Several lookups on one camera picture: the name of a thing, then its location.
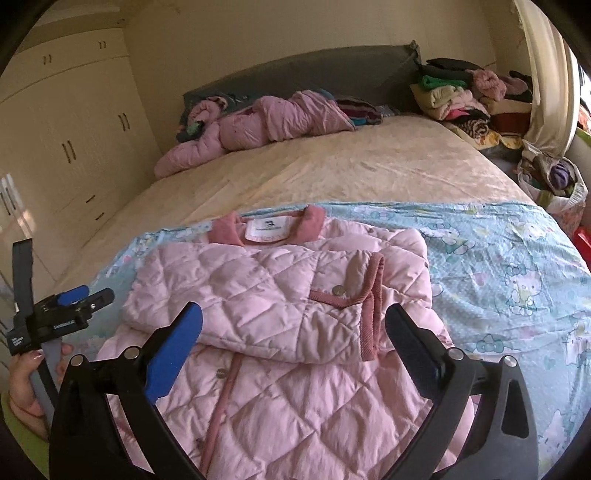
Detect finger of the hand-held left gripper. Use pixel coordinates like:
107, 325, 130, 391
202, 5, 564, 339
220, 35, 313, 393
55, 285, 90, 306
76, 287, 116, 317

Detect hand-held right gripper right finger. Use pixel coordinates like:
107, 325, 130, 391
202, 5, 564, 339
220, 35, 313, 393
383, 303, 539, 480

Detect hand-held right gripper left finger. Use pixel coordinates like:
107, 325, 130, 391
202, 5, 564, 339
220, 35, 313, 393
48, 301, 204, 480

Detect pink quilted jacket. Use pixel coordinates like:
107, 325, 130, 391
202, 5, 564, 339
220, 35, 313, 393
96, 205, 477, 480

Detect person's left forearm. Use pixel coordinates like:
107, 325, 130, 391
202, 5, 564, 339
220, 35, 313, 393
0, 390, 52, 468

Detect bag of clothes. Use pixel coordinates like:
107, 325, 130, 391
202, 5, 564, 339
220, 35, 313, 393
516, 142, 590, 237

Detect striped colourful clothes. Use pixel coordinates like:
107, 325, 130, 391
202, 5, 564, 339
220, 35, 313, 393
335, 95, 399, 128

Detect pile of folded clothes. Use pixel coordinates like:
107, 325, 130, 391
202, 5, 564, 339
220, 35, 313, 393
412, 58, 535, 149

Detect person's left hand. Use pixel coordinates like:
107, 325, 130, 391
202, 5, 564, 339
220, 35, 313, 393
8, 343, 74, 441

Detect cartoon printed blue blanket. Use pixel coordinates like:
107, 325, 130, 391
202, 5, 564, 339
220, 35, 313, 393
59, 200, 591, 464

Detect cream wardrobe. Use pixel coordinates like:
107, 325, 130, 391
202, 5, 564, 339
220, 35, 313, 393
0, 18, 163, 298

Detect bed with beige mattress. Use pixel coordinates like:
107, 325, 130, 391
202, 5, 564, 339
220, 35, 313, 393
46, 113, 537, 289

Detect red object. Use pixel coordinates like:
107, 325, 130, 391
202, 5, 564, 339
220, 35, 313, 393
574, 228, 591, 265

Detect crumpled pink padded coat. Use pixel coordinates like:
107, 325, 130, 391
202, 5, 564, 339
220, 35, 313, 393
154, 90, 357, 181

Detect grey padded headboard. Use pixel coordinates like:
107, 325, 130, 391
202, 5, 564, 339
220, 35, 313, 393
182, 41, 424, 126

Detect cream curtain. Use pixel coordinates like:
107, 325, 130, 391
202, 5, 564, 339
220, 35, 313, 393
512, 0, 581, 149

